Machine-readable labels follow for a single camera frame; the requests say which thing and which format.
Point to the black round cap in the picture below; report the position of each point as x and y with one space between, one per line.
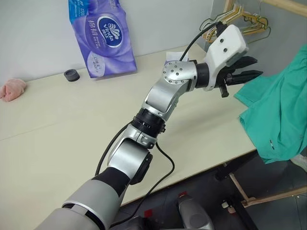
72 75

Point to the teal green shorts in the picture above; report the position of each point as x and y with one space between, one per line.
283 100

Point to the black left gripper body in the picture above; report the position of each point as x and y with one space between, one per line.
227 77

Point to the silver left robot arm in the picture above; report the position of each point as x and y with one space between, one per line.
163 95

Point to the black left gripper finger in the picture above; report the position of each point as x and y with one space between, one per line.
247 62
249 75

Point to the grey rounded robot housing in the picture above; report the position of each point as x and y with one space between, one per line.
194 213

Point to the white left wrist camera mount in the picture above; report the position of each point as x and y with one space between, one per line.
227 45

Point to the clear bubble wrap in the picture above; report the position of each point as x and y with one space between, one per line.
301 163

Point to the black metal table frame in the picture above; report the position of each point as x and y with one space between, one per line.
237 210

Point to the wooden clothes rack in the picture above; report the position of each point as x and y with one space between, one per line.
283 6

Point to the pink crumpled cloth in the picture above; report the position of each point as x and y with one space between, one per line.
12 89

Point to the purple tissue paper pack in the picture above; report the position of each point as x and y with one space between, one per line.
105 36

